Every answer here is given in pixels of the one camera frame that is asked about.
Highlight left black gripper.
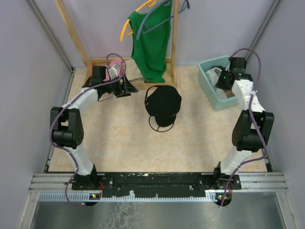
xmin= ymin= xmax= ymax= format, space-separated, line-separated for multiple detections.
xmin=102 ymin=73 xmax=138 ymax=98

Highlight khaki cap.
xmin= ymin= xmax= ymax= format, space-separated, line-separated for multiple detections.
xmin=224 ymin=90 xmax=235 ymax=98

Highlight black cap gold logo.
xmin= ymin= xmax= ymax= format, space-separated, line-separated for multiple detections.
xmin=144 ymin=85 xmax=183 ymax=127

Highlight black wire hat stand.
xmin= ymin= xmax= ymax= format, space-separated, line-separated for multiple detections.
xmin=143 ymin=84 xmax=178 ymax=133

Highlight wooden clothes rack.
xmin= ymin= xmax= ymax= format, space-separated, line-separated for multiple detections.
xmin=55 ymin=0 xmax=179 ymax=87

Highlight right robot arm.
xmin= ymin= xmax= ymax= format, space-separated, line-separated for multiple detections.
xmin=213 ymin=57 xmax=275 ymax=189

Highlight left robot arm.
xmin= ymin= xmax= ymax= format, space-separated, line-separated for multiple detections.
xmin=49 ymin=62 xmax=138 ymax=189

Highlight black cap in bin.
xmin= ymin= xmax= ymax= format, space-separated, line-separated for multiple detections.
xmin=211 ymin=66 xmax=225 ymax=71

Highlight white cap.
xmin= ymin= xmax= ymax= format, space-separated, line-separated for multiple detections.
xmin=205 ymin=68 xmax=227 ymax=99

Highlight beige folded cloth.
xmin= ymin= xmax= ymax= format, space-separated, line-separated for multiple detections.
xmin=125 ymin=59 xmax=148 ymax=83

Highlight light blue plastic bin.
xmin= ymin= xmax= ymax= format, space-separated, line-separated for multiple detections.
xmin=198 ymin=55 xmax=238 ymax=111

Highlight pink folded cloth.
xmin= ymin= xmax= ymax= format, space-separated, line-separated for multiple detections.
xmin=92 ymin=60 xmax=125 ymax=84

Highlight green tank top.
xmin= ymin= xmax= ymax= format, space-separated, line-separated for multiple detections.
xmin=129 ymin=11 xmax=172 ymax=83

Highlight grey-blue clothes hanger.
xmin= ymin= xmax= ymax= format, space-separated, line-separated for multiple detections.
xmin=136 ymin=0 xmax=191 ymax=41

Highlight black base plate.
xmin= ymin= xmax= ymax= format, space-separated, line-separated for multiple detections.
xmin=71 ymin=172 xmax=230 ymax=198

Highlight aluminium rail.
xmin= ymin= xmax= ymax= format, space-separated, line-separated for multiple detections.
xmin=29 ymin=172 xmax=288 ymax=206

